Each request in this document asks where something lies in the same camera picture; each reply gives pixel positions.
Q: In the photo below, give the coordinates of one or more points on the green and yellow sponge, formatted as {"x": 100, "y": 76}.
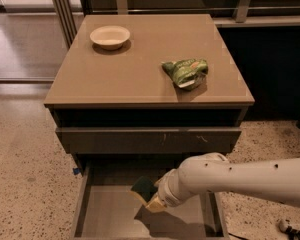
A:
{"x": 144, "y": 190}

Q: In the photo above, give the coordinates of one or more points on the closed top drawer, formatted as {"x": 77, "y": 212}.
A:
{"x": 147, "y": 140}

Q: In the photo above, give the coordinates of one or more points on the white paper bowl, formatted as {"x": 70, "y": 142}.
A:
{"x": 110, "y": 37}

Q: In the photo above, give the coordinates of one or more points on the metal shelf frame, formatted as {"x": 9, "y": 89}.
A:
{"x": 226, "y": 13}

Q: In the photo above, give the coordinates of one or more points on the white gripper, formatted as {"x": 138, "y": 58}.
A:
{"x": 165, "y": 191}

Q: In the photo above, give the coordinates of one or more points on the open middle drawer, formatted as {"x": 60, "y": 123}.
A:
{"x": 107, "y": 210}

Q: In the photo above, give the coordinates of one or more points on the grey device on floor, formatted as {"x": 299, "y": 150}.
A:
{"x": 290, "y": 228}

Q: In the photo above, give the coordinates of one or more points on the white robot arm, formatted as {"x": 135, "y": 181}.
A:
{"x": 275, "y": 180}

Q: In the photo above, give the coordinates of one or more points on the blue tape piece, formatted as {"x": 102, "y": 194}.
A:
{"x": 76, "y": 171}

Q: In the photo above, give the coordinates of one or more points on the green snack bag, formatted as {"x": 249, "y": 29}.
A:
{"x": 186, "y": 74}

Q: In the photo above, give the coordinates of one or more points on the grey drawer cabinet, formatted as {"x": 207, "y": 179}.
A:
{"x": 127, "y": 87}

